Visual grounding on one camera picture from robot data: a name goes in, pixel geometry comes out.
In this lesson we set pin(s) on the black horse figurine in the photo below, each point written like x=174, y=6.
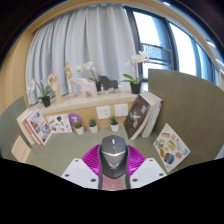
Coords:
x=108, y=82

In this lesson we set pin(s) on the grey curtain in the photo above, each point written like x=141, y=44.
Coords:
x=90, y=40

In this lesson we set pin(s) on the pink mouse pad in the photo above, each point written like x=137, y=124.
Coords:
x=113, y=184

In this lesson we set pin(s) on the wooden mannequin figure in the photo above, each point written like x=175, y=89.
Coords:
x=69, y=75

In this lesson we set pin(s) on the dark grey computer mouse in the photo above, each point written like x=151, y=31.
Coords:
x=113, y=160

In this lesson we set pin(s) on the beige wooden card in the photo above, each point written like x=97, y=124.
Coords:
x=20, y=150

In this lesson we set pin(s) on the wooden hand model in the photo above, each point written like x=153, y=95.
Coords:
x=55, y=83

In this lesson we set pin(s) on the white orchid in black pot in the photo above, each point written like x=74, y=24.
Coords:
x=135, y=88
x=46, y=101
x=87, y=66

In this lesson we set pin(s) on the dark cover book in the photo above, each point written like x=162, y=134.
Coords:
x=136, y=117

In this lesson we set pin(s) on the white illustrated card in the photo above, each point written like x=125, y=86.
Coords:
x=58, y=124

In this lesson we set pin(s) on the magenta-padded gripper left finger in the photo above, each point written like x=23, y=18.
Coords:
x=78, y=171

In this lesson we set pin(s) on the white wall socket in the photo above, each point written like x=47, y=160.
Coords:
x=103, y=112

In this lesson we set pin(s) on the colourful sticker sheet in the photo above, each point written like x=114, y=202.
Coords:
x=170, y=148

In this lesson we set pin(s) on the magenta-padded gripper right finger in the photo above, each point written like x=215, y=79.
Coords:
x=148, y=171

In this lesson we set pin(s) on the magazine with red spine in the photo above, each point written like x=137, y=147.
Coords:
x=39, y=127

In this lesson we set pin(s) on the white books stack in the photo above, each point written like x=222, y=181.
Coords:
x=22, y=121

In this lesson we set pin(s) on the small succulent in white pot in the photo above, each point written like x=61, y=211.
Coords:
x=79, y=130
x=114, y=127
x=93, y=129

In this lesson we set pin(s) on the round purple sign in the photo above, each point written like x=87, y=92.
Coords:
x=74, y=118

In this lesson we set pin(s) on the window with dark frame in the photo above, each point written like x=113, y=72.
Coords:
x=151, y=33

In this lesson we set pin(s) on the pink horse figurine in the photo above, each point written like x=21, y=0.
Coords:
x=87, y=87

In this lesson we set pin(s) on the white books beside dark book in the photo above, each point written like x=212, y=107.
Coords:
x=154, y=113

